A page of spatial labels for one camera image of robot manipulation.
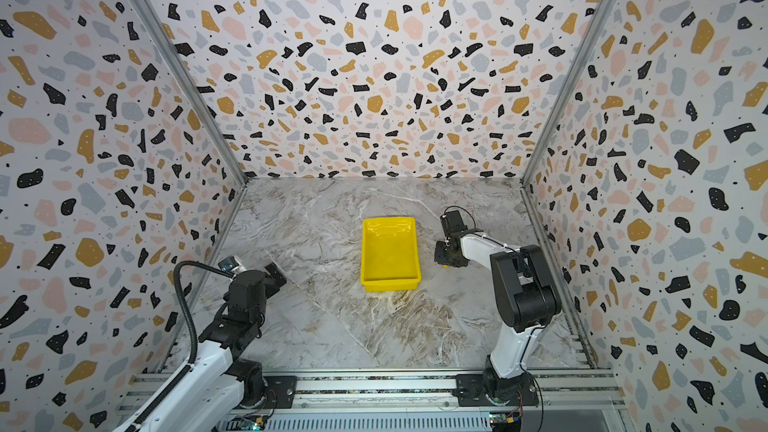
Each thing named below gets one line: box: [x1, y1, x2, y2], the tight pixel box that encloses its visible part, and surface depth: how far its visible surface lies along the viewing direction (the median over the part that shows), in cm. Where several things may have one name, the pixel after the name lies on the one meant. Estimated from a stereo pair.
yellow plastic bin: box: [360, 217, 422, 292], surface depth 101 cm
